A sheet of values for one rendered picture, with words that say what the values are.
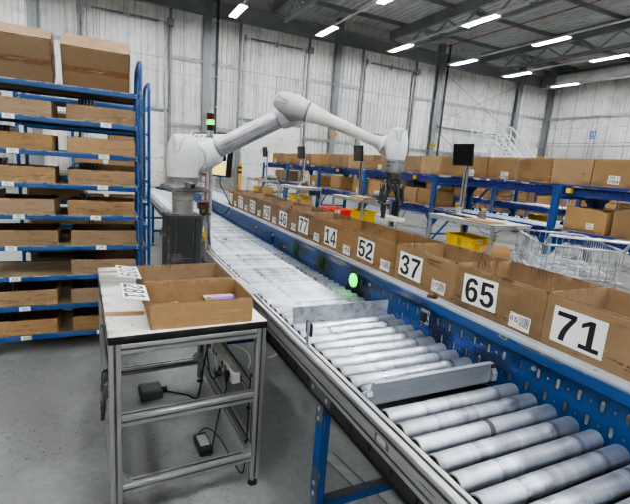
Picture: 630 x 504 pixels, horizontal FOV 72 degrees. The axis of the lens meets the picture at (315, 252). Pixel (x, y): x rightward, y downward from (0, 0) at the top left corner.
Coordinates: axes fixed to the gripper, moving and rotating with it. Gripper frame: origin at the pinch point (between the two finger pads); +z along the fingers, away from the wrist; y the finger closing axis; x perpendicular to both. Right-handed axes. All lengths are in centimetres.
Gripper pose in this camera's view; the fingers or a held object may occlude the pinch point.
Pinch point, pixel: (389, 212)
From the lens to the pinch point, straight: 224.2
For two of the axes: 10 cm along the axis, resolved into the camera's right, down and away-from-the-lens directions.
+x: 4.3, 2.1, -8.8
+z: -0.7, 9.8, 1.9
